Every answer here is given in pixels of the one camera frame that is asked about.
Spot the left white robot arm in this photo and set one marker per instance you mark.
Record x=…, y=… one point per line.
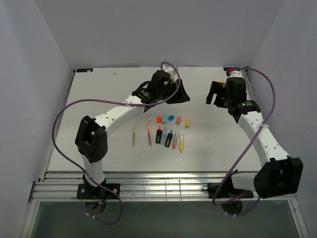
x=91, y=139

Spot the black orange-capped highlighter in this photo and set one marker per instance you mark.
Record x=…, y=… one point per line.
x=158, y=135

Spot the pastel yellow highlighter cap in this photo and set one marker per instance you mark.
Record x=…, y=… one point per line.
x=187, y=123

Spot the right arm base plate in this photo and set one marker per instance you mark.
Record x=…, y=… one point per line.
x=227, y=191

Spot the black blue-capped highlighter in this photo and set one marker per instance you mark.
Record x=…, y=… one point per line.
x=168, y=139

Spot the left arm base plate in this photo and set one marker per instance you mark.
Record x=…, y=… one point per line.
x=87, y=192

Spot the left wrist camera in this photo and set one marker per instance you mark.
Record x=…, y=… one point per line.
x=170, y=69

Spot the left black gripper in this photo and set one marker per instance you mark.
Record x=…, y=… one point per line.
x=172, y=89

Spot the thin yellow highlighter pen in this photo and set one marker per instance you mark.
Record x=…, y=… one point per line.
x=133, y=136

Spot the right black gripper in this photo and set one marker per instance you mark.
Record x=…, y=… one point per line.
x=221, y=91

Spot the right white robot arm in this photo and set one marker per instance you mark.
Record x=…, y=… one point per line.
x=280, y=173

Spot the thin orange highlighter pen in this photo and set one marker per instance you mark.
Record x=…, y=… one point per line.
x=149, y=137

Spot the pastel blue highlighter cap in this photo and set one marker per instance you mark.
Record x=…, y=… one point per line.
x=164, y=119

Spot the dark blue highlighter cap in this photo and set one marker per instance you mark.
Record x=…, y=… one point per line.
x=170, y=118

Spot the left blue corner label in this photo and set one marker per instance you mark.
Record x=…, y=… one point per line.
x=84, y=70

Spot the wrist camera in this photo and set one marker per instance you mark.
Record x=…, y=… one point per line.
x=235, y=73
x=170, y=69

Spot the pastel coral highlighter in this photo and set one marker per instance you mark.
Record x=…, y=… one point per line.
x=175, y=139

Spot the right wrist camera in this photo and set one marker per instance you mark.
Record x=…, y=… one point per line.
x=235, y=73

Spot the aluminium frame rails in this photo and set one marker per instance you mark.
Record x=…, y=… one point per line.
x=134, y=187

